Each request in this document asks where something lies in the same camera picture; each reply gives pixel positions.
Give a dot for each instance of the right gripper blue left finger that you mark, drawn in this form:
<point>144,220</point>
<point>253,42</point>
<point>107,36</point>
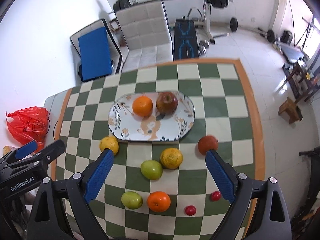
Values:
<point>48,219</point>

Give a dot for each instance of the floral oval ceramic plate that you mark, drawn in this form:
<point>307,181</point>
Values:
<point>126,126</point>

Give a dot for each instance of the yellow speckled citrus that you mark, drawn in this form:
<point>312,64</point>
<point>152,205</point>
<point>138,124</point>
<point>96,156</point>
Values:
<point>171,158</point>

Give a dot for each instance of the white squat rack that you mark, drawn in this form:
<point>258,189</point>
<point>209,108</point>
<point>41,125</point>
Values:
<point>206,16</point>

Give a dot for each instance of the dark wooden chair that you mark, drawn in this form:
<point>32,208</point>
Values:
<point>304,84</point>

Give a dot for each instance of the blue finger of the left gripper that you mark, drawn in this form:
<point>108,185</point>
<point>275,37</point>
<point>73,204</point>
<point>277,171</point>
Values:
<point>40,159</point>
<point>19,153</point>

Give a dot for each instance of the green apple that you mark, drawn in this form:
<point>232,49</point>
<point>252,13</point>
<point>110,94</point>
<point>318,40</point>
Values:
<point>131,200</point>
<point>151,169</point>

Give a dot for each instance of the barbell on floor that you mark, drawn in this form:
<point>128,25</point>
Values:
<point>269,35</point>

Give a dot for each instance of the snack box with chips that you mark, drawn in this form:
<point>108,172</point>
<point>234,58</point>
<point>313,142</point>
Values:
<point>7,149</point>

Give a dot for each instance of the orange fruit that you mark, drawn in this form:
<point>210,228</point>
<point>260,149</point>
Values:
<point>142,106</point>
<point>158,201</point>

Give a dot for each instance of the yellow lemon with tip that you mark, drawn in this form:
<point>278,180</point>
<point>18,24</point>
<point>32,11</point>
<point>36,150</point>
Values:
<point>109,143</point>

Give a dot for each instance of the red plastic bag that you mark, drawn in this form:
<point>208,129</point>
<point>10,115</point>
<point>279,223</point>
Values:
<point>29,124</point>

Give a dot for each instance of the blue folded mat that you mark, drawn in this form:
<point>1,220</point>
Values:
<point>95,55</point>

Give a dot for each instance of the small red tomato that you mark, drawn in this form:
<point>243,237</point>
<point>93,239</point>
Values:
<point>215,196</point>
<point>190,210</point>

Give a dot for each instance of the white padded chair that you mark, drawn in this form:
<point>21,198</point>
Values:
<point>147,35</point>

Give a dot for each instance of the weight bench black blue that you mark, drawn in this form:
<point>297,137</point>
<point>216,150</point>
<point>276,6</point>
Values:
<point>185,40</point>

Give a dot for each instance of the dark red apple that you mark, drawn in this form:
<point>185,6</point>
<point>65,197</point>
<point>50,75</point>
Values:
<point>166,103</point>

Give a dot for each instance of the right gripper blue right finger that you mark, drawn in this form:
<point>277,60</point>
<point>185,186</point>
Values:
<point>270,218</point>

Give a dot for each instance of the small wooden stool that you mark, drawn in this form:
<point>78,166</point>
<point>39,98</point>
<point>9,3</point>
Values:
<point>290,112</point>

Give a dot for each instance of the green checkered tablecloth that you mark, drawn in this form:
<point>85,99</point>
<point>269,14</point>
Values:
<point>159,186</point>

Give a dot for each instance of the red-brown orange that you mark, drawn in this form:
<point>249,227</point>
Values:
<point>206,143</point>

